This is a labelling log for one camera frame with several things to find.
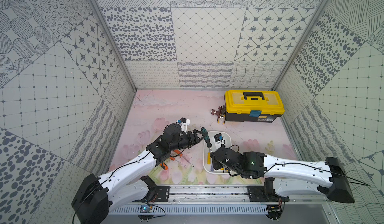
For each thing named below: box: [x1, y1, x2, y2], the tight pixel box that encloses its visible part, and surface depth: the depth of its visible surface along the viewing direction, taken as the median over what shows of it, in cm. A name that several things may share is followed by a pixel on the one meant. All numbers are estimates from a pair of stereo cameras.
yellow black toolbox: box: [224, 89, 285, 123], surface depth 93 cm
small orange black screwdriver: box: [160, 162, 168, 171], surface depth 83 cm
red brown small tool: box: [210, 107, 221, 117], surface depth 106 cm
